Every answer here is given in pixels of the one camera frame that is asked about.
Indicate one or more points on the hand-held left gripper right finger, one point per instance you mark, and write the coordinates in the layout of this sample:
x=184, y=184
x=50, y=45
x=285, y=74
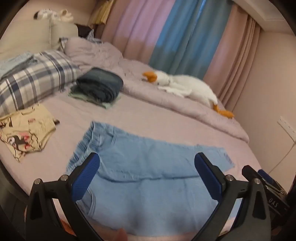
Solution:
x=208, y=176

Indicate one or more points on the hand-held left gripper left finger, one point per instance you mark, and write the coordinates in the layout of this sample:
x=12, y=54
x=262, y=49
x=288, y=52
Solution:
x=85, y=176

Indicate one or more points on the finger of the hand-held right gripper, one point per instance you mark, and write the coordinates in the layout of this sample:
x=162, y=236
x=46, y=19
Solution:
x=249, y=172

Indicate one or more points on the light blue denim pants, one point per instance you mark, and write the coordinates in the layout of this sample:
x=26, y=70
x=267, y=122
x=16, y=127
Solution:
x=143, y=162

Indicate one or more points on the bed with pink sheet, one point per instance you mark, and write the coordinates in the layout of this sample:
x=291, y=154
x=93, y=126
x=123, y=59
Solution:
x=161, y=126

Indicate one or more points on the folded green garment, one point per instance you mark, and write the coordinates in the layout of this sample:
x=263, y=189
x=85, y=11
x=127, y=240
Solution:
x=106, y=104

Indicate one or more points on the yellow cartoon print garment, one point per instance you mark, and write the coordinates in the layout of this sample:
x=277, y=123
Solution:
x=25, y=129

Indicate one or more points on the pink quilt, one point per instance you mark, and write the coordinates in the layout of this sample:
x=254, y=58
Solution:
x=161, y=102

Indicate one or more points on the white goose plush toy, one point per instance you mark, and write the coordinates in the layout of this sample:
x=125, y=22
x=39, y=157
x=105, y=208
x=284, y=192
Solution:
x=192, y=87

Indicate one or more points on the plaid pillow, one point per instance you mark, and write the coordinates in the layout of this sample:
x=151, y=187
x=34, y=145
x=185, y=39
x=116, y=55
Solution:
x=34, y=80

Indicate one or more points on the pink curtain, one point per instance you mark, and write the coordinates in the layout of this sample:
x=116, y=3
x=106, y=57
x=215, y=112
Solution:
x=136, y=27
x=235, y=58

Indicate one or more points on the folded light blue cloth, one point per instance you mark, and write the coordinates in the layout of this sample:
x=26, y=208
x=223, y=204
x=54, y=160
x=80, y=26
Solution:
x=16, y=63

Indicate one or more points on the blue curtain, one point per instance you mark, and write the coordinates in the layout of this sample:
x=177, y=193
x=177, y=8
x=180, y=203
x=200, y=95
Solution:
x=185, y=39

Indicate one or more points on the striped cloth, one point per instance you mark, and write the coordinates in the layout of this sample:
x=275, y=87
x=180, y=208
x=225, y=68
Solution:
x=93, y=37

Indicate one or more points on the dark cloth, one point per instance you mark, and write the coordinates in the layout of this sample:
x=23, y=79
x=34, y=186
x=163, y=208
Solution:
x=83, y=30

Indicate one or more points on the beige headboard cushion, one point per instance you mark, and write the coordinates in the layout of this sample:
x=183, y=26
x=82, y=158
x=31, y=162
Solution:
x=23, y=34

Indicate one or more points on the yellow cloth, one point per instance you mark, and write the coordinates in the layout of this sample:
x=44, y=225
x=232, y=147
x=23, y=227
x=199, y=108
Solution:
x=101, y=12

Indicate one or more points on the black and white plush toy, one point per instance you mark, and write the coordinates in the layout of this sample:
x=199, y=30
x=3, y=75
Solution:
x=44, y=14

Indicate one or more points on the white wall socket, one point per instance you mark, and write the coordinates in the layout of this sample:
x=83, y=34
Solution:
x=286, y=127

